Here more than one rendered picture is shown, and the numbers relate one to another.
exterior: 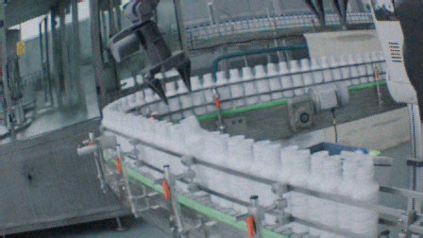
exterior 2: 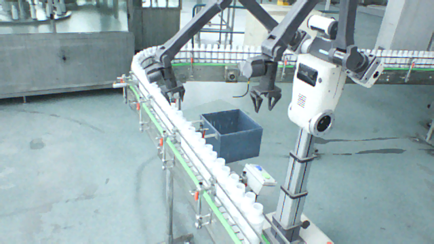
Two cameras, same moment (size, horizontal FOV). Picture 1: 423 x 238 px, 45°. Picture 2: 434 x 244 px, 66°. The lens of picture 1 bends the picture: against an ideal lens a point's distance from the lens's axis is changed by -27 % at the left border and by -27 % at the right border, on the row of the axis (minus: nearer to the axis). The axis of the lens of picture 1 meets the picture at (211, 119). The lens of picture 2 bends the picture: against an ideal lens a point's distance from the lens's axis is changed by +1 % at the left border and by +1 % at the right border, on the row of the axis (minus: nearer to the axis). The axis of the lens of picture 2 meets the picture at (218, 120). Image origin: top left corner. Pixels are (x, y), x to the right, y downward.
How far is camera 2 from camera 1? 0.52 m
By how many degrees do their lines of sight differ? 20
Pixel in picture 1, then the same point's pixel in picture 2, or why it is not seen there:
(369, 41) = not seen: hidden behind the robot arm
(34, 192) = (66, 68)
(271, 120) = (215, 72)
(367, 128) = not seen: hidden behind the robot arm
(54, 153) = (89, 45)
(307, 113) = (234, 75)
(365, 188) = (255, 219)
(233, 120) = (197, 68)
